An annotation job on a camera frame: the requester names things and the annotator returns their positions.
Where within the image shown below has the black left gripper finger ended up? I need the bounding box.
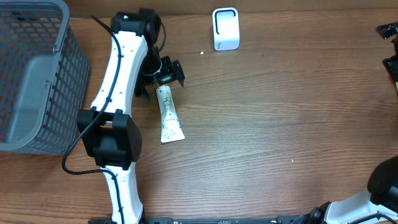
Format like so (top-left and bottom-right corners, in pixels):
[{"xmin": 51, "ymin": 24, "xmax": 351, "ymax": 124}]
[
  {"xmin": 134, "ymin": 82, "xmax": 150, "ymax": 99},
  {"xmin": 172, "ymin": 60, "xmax": 185, "ymax": 87}
]

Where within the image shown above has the white tube item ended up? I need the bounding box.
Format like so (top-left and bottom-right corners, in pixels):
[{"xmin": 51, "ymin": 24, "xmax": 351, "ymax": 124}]
[{"xmin": 156, "ymin": 85, "xmax": 185, "ymax": 143}]

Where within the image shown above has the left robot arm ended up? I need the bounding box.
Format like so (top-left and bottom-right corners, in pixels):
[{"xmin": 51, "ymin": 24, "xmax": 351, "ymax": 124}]
[{"xmin": 76, "ymin": 8, "xmax": 185, "ymax": 223}]

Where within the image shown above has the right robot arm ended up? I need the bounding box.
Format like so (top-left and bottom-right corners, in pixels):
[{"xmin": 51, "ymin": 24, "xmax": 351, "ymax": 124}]
[{"xmin": 292, "ymin": 156, "xmax": 397, "ymax": 224}]

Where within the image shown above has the white barcode scanner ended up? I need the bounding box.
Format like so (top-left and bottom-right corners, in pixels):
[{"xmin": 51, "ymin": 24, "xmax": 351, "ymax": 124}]
[{"xmin": 212, "ymin": 7, "xmax": 240, "ymax": 51}]

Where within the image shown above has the dark grey plastic basket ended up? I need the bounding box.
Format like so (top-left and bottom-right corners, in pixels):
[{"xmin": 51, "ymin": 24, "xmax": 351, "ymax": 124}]
[{"xmin": 1, "ymin": 0, "xmax": 90, "ymax": 155}]

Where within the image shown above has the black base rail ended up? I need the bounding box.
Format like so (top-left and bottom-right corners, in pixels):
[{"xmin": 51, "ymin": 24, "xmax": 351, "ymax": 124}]
[{"xmin": 139, "ymin": 213, "xmax": 310, "ymax": 224}]

